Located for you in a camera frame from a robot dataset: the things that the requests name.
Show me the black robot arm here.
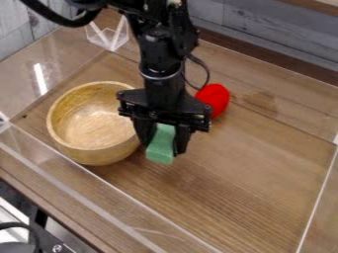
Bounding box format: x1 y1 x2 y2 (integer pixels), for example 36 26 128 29
66 0 211 154

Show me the black metal stand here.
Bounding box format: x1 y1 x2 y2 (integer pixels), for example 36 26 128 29
0 205 76 253

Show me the red toy strawberry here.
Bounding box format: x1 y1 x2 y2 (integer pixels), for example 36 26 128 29
195 83 231 119

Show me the brown wooden bowl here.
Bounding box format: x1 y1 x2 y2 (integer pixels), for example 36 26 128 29
47 81 140 166

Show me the clear acrylic corner bracket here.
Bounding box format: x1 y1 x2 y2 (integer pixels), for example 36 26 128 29
84 17 130 52

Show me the green rectangular block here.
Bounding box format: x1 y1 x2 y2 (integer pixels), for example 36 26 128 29
146 124 175 164

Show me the clear acrylic tray wall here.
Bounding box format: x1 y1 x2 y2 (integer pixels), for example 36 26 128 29
0 114 221 253

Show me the black cable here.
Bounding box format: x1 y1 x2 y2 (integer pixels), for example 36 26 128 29
19 0 104 29

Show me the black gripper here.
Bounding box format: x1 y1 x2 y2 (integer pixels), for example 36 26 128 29
116 74 211 154

